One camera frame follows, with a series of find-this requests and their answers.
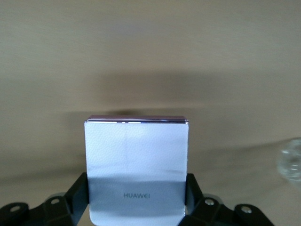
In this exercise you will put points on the brown table cover sheet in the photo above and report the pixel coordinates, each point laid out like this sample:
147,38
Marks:
150,47

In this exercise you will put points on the clear plastic cup with lid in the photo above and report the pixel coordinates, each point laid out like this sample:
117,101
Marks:
291,162

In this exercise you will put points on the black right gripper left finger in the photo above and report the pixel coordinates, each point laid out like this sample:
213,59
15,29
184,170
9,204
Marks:
70,204

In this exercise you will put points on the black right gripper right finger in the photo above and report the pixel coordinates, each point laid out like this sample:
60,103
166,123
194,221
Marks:
200,207

